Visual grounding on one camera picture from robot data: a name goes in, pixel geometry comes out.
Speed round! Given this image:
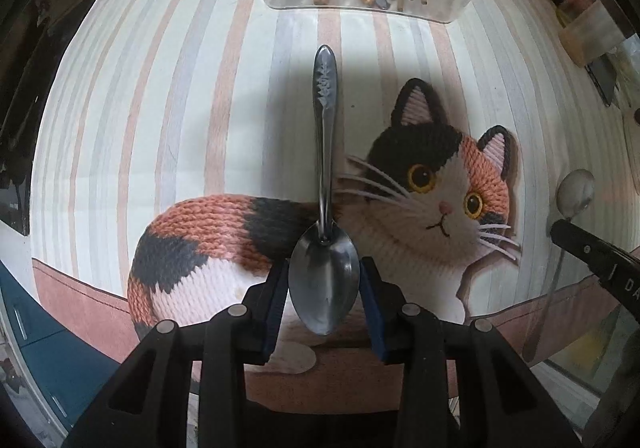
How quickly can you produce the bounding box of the black glass gas stove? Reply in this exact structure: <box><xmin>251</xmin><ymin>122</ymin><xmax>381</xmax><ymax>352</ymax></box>
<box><xmin>0</xmin><ymin>0</ymin><xmax>66</xmax><ymax>236</ymax></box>

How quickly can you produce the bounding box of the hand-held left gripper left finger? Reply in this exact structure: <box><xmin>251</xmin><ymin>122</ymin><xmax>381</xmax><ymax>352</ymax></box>
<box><xmin>62</xmin><ymin>258</ymin><xmax>291</xmax><ymax>448</ymax></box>

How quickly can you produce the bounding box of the striped cat print mat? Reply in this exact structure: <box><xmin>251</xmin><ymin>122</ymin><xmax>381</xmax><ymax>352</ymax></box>
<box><xmin>30</xmin><ymin>0</ymin><xmax>640</xmax><ymax>414</ymax></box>

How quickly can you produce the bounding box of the patterned handle steel spoon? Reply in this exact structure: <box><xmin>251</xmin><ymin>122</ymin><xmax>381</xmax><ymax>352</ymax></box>
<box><xmin>289</xmin><ymin>44</ymin><xmax>361</xmax><ymax>336</ymax></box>

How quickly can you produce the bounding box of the black smartphone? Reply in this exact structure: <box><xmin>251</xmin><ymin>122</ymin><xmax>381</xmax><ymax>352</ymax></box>
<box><xmin>584</xmin><ymin>53</ymin><xmax>621</xmax><ymax>106</ymax></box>

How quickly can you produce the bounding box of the blue cabinet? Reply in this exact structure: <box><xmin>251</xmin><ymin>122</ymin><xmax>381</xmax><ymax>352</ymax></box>
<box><xmin>0</xmin><ymin>258</ymin><xmax>121</xmax><ymax>429</ymax></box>

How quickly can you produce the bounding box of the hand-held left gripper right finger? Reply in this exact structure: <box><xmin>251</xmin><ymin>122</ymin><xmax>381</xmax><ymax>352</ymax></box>
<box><xmin>359</xmin><ymin>257</ymin><xmax>586</xmax><ymax>448</ymax></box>

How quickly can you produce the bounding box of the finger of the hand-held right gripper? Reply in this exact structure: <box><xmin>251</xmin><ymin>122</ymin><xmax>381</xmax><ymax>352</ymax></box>
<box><xmin>549</xmin><ymin>219</ymin><xmax>640</xmax><ymax>324</ymax></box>
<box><xmin>592</xmin><ymin>313</ymin><xmax>640</xmax><ymax>448</ymax></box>

